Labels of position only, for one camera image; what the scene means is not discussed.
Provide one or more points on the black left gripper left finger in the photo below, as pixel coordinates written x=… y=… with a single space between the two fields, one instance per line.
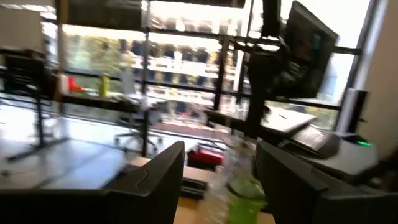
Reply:
x=149 y=199

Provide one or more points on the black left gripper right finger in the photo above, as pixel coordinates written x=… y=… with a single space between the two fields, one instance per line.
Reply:
x=298 y=199

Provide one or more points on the round green glass vase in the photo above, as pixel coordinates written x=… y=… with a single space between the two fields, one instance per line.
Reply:
x=245 y=205

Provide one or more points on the red box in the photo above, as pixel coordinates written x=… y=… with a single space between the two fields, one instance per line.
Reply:
x=205 y=157

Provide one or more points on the large clear glass vase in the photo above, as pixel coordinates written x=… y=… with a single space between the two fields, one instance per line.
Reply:
x=239 y=155

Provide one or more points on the white desk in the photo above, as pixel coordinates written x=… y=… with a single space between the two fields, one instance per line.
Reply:
x=286 y=119

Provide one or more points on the grey office chair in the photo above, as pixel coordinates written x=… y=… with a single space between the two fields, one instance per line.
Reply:
x=140 y=118

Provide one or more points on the black and white cylinder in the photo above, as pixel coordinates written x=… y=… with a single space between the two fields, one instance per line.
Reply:
x=353 y=110

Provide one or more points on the black monitor stand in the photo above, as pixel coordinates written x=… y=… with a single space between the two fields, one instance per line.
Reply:
x=258 y=87

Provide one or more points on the yellow bottle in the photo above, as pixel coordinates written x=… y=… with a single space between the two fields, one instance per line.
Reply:
x=104 y=85

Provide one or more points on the small red object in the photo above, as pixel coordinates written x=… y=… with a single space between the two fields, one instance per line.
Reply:
x=74 y=85

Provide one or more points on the white bottle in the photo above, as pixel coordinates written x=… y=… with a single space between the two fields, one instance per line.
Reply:
x=63 y=84

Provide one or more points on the dark computer monitor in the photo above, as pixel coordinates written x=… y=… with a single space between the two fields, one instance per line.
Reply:
x=311 y=46

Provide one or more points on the black desk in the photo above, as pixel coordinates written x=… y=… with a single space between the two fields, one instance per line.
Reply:
x=25 y=71

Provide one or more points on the black window frame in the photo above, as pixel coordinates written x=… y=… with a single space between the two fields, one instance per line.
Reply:
x=222 y=77

